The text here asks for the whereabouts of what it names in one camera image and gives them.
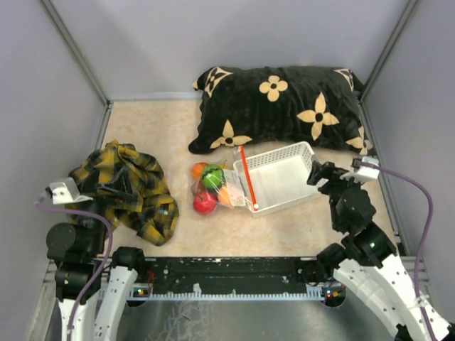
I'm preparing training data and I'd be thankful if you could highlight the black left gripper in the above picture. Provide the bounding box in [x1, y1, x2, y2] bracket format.
[73, 165, 133, 253]

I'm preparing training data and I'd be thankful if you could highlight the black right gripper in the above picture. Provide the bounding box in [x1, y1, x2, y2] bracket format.
[306, 160, 363, 230]

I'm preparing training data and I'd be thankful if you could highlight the white perforated plastic basket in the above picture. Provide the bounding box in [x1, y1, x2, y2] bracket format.
[233, 142, 320, 218]

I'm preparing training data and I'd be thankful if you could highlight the orange tangerine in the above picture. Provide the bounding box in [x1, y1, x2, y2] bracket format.
[191, 162, 208, 180]

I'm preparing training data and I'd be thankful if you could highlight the red apple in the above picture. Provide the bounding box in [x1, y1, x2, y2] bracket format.
[193, 191, 218, 216]

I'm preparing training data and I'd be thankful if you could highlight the clear zip bag orange zipper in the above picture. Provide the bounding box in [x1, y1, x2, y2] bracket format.
[190, 146, 259, 214]

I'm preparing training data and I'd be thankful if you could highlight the green striped toy melon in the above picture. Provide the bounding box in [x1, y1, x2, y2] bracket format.
[201, 164, 224, 190]

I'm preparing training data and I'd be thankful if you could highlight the orange peach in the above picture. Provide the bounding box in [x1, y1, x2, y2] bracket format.
[218, 187, 232, 207]

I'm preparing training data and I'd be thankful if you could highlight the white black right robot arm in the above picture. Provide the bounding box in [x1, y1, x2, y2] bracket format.
[307, 156, 454, 340]

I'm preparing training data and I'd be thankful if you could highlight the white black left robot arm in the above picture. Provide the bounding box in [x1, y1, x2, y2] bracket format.
[36, 168, 148, 340]

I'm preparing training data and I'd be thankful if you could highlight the yellow black plaid shirt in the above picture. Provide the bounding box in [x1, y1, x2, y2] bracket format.
[69, 140, 179, 246]

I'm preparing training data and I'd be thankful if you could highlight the black floral plush pillow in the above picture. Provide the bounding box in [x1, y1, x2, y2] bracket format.
[188, 66, 377, 156]

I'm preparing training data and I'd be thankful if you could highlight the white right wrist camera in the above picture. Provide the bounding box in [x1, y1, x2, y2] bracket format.
[340, 156, 380, 183]

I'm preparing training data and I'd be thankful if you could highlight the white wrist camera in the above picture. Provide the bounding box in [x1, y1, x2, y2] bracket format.
[340, 156, 380, 183]
[48, 177, 93, 205]

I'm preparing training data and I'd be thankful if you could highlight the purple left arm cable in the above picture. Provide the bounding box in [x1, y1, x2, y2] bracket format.
[34, 198, 114, 338]

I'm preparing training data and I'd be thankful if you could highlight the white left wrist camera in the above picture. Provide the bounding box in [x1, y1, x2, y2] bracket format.
[48, 177, 93, 205]

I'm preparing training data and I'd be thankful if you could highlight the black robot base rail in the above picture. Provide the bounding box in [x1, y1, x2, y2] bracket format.
[106, 255, 360, 296]

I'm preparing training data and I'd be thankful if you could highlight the aluminium frame rail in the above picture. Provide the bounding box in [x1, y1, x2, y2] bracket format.
[44, 257, 431, 303]

